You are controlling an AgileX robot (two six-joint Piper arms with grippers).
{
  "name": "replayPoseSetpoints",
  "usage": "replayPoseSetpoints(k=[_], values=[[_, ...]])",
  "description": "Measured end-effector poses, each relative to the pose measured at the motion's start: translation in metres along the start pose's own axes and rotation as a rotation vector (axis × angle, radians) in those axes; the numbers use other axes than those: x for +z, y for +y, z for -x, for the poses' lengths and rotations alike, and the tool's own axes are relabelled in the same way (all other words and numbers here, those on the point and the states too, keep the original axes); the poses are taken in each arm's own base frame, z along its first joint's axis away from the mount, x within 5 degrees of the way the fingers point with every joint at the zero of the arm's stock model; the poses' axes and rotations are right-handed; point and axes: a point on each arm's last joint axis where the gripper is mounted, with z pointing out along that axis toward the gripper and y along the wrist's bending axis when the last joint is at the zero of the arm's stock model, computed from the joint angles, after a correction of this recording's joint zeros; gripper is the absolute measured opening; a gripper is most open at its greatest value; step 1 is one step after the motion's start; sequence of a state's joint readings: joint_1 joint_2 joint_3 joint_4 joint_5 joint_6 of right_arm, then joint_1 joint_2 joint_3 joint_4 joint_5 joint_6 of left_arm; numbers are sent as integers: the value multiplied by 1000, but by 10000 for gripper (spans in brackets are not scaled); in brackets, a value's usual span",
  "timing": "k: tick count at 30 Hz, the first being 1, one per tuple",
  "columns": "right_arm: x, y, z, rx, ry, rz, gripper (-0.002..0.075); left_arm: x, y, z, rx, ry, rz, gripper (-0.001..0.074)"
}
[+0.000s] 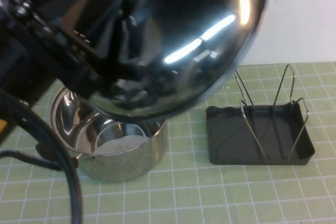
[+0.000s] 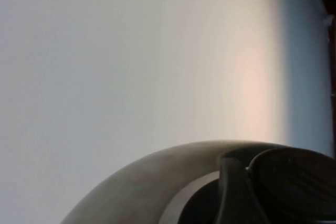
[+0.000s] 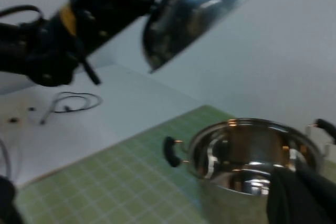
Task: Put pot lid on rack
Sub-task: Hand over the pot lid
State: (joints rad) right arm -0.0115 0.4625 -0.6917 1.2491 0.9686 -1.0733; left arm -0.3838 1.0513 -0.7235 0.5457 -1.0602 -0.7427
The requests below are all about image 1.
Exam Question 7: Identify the dark tray wire lid rack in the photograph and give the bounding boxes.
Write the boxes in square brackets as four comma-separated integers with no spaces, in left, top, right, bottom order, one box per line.
[206,63,316,166]

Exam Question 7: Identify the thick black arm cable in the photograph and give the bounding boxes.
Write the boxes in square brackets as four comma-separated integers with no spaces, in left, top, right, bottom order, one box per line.
[0,87,83,224]

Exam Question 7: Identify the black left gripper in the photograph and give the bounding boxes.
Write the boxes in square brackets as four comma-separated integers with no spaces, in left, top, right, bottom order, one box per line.
[0,0,137,96]

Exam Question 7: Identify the stainless steel pot lid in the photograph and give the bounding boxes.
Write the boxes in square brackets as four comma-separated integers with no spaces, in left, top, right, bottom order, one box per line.
[86,0,269,123]

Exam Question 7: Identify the stainless steel pot black handles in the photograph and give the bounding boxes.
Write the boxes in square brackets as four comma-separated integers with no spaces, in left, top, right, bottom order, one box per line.
[36,84,169,184]

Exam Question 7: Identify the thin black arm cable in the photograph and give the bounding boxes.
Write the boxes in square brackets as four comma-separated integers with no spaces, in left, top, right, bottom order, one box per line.
[0,150,65,171]

